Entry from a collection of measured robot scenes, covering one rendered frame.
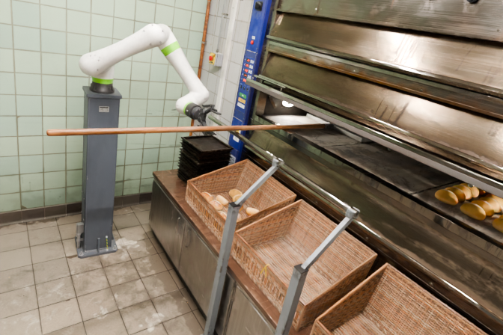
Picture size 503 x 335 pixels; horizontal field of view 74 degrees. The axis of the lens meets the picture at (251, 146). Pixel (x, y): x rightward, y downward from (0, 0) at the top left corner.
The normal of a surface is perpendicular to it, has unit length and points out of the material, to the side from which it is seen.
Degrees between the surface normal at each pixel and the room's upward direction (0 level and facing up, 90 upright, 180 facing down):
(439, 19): 90
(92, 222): 90
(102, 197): 90
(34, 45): 90
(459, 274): 70
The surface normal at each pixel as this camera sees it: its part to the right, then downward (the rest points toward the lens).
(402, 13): -0.80, 0.05
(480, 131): -0.69, -0.26
